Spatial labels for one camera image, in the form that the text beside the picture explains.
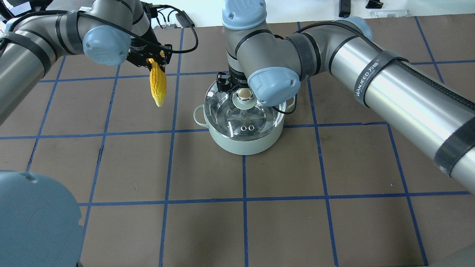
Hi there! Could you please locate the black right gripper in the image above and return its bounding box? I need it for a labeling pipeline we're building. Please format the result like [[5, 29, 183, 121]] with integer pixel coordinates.
[[217, 67, 248, 93]]

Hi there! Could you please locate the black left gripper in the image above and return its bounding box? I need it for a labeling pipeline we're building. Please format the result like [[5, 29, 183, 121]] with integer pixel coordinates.
[[126, 26, 171, 69]]

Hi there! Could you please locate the yellow corn cob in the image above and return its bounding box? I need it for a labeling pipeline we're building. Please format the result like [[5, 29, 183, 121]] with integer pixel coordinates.
[[147, 59, 167, 108]]

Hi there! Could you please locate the glass pot lid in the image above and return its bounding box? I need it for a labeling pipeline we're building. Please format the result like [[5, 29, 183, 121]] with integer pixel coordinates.
[[203, 82, 284, 141]]

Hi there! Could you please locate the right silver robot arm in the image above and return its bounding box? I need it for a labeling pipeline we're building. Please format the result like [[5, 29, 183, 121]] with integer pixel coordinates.
[[221, 0, 475, 193]]

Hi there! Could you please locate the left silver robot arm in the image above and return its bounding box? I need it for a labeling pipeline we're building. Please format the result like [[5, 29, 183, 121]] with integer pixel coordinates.
[[1, 0, 175, 267]]

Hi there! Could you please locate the pale green cooking pot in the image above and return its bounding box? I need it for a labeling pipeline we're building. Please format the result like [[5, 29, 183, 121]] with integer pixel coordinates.
[[193, 72, 297, 155]]

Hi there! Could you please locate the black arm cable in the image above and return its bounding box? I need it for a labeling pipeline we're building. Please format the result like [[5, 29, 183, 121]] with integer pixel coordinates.
[[0, 4, 199, 54]]

